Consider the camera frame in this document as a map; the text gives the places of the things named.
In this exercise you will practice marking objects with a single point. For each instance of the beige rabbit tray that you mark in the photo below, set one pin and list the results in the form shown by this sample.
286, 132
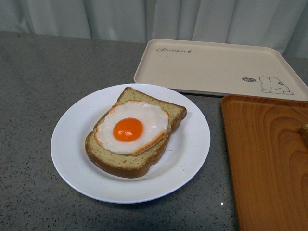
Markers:
219, 69

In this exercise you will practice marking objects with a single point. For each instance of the brown wooden tray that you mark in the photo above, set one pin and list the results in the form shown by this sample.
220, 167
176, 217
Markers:
268, 161

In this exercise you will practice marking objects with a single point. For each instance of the fried egg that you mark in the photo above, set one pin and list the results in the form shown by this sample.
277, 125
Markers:
132, 127

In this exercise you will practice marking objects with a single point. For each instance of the bread slice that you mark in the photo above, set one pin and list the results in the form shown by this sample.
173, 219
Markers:
128, 165
304, 132

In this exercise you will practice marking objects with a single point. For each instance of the white round plate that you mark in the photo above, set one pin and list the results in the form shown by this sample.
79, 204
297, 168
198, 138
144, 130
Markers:
185, 154

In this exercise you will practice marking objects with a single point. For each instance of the grey curtain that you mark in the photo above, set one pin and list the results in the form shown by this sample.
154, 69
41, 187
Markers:
278, 24

